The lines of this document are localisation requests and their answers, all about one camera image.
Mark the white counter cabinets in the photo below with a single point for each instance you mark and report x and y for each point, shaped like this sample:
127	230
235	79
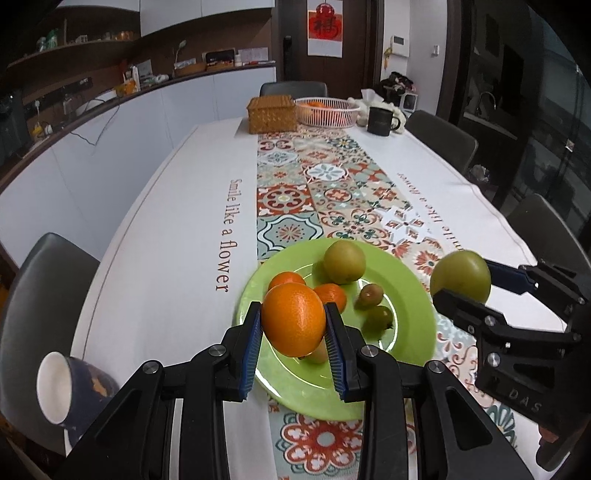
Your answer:
138	120

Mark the glass sliding door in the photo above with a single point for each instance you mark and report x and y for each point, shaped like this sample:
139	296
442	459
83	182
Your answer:
554	115

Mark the black mug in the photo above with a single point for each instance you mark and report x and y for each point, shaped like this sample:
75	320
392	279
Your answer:
381	121

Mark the white tissue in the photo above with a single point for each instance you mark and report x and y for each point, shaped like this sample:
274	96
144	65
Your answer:
373	96

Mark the red and white door poster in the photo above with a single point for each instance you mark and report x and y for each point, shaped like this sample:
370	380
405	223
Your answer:
325	27

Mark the green apple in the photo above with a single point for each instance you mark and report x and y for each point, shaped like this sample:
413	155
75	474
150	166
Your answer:
460	277
344	261

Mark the black door lock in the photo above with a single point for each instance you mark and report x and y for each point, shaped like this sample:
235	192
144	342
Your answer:
287	57

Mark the orange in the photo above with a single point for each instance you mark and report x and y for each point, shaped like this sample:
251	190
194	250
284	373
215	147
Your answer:
286	279
332	295
293	318

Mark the stool with bags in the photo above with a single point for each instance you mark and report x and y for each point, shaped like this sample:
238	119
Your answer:
397	85

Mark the shallow woven tray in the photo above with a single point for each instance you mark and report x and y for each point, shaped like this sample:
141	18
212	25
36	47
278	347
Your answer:
189	70

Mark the small green fruit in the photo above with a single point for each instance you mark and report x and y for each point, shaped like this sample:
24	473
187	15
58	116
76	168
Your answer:
371	294
378	321

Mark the white wall panel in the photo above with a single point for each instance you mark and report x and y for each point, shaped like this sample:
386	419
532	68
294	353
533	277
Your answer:
399	46

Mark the green plate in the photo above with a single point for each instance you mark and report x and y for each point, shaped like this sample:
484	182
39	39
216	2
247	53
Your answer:
406	295

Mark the white plastic basket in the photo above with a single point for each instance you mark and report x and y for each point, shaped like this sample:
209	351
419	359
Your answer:
328	116

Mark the white desk lamp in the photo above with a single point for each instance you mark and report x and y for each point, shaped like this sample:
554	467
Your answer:
181	46

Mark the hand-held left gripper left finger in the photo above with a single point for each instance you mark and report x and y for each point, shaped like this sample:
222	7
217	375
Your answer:
251	350

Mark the wicker box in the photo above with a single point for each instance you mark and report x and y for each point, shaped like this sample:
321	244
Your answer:
271	115

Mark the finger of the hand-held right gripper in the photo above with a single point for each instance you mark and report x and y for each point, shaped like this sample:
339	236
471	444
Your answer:
466	309
512	278

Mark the white soft toy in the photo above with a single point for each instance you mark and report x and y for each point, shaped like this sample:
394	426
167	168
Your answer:
402	115

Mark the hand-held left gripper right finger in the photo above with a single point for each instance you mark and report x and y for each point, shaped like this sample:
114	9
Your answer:
337	355

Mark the grey chair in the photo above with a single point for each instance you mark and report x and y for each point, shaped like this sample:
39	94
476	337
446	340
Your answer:
549	230
293	88
438	134
37	300

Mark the white upper cabinets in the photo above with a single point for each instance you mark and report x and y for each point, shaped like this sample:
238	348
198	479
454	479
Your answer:
203	14

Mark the patterned table runner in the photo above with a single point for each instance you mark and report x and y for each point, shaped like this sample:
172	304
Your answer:
286	203

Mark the dark wooden door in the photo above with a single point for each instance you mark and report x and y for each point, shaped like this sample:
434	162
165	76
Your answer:
355	46

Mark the dark blue mug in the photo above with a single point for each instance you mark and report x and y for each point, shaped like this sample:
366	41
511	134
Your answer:
92	387

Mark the orange container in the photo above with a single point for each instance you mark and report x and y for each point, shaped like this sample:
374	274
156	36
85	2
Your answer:
125	87

